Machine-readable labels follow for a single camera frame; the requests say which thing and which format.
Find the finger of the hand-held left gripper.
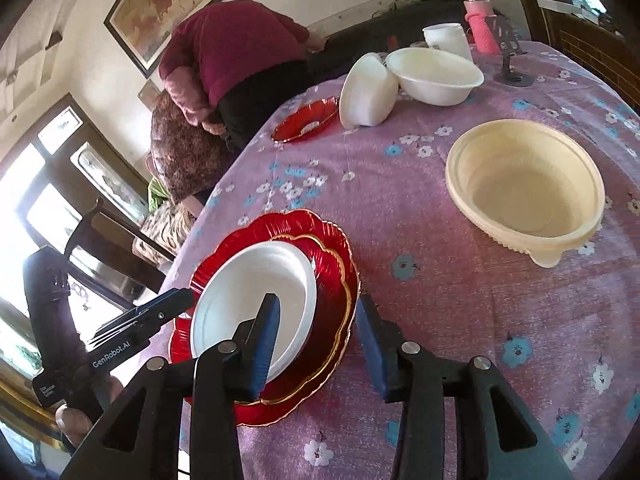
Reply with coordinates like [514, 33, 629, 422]
[87, 287, 194, 354]

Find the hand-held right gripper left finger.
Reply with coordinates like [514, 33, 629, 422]
[59, 293, 282, 480]

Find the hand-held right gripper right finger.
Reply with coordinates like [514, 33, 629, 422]
[355, 294, 574, 480]

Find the white shallow plastic bowl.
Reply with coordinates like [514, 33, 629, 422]
[190, 240, 318, 385]

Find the large red scalloped glass plate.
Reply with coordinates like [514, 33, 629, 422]
[169, 209, 362, 428]

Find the medium red scalloped glass plate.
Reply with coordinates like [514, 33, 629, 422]
[190, 232, 357, 406]

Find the cream ribbed plastic bowl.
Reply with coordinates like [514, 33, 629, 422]
[445, 119, 607, 268]

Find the white deep plastic bowl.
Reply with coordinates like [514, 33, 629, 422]
[385, 47, 485, 107]
[339, 52, 400, 128]

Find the person's left hand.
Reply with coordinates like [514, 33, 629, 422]
[55, 375, 126, 450]

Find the dark framed window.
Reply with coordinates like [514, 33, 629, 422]
[0, 95, 173, 376]

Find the small red glass plate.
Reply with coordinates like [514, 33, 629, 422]
[271, 97, 340, 144]

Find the black phone stand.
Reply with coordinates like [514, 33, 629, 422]
[492, 15, 536, 87]

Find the black sofa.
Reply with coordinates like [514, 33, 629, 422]
[305, 0, 468, 83]

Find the white plastic jar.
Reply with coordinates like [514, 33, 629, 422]
[422, 23, 473, 63]

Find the pink thermos bottle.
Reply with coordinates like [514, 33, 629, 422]
[461, 0, 502, 56]

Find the dark wooden cabinet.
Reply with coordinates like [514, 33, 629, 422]
[505, 0, 640, 111]

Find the white flat box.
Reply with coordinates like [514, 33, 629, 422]
[537, 0, 596, 17]

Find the framed wall painting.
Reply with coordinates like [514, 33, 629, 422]
[104, 0, 281, 78]

